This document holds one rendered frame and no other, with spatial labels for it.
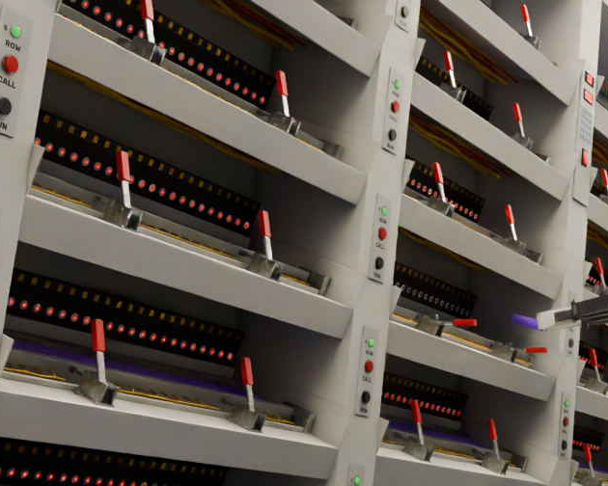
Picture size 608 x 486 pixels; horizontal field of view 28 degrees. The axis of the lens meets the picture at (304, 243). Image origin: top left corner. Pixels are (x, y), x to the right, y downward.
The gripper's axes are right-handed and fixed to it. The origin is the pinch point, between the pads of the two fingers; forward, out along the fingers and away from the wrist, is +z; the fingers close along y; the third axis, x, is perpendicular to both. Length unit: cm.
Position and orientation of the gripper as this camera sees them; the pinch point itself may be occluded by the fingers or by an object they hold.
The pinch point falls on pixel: (559, 319)
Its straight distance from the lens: 220.1
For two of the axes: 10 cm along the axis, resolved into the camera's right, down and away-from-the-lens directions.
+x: 0.5, 9.5, -3.1
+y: -5.6, -2.3, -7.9
